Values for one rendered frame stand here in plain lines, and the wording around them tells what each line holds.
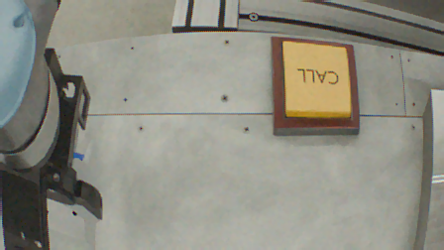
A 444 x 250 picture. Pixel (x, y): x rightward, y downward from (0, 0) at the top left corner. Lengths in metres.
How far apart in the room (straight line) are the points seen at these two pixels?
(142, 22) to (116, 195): 0.93
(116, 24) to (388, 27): 0.52
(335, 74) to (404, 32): 0.70
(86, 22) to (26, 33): 1.41
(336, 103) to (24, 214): 0.38
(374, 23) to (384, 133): 0.67
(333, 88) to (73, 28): 1.01
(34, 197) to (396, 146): 0.44
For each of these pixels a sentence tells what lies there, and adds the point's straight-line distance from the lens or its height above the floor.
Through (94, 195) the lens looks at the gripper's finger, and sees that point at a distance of 0.75.
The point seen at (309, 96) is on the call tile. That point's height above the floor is 0.84.
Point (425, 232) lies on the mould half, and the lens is 0.91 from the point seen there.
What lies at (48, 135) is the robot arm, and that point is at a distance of 0.63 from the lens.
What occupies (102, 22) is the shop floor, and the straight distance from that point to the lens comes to 1.92.
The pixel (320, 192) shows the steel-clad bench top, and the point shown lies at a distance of 0.99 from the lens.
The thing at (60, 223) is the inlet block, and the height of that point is 0.96.
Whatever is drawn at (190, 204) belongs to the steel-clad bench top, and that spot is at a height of 0.80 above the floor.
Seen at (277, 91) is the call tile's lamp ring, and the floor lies 0.82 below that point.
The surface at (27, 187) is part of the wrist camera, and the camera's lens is 0.69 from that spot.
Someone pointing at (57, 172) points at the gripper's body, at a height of 1.09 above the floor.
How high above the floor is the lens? 1.77
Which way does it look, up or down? 74 degrees down
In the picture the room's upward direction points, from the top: 9 degrees counter-clockwise
